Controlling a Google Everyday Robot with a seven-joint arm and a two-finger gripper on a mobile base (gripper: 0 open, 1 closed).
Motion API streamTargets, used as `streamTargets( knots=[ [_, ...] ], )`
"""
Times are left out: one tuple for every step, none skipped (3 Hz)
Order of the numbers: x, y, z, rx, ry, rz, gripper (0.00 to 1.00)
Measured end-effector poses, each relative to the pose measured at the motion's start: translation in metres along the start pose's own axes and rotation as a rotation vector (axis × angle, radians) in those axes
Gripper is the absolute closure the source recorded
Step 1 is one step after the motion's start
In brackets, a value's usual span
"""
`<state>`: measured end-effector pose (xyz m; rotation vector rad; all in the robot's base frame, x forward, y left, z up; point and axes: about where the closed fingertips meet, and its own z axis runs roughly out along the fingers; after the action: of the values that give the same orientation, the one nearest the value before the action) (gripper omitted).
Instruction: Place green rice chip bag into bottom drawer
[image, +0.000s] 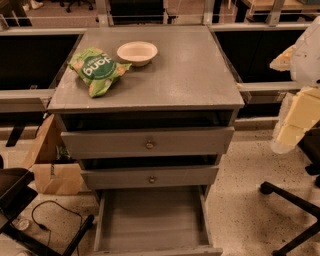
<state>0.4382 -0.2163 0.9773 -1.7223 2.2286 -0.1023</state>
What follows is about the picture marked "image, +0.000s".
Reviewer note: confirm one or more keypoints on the brown cardboard box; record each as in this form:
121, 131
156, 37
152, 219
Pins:
52, 176

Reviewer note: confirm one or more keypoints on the white bowl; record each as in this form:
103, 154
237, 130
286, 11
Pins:
138, 53

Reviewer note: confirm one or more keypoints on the grey drawer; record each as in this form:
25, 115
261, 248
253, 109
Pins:
167, 221
147, 142
149, 177

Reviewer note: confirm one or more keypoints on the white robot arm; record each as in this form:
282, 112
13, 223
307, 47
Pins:
304, 69

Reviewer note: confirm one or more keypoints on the grey bottom drawer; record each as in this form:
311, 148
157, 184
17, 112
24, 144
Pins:
167, 221

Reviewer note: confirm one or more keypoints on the green rice chip bag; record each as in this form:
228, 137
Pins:
97, 69

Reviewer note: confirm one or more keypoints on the round metal lid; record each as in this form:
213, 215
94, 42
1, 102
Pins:
22, 224

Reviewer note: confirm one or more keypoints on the grey top drawer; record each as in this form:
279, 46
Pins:
147, 142

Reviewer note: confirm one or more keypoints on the grey middle drawer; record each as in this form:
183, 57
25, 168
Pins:
149, 177

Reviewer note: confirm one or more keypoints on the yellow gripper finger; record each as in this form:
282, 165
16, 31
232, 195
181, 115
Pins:
302, 112
282, 61

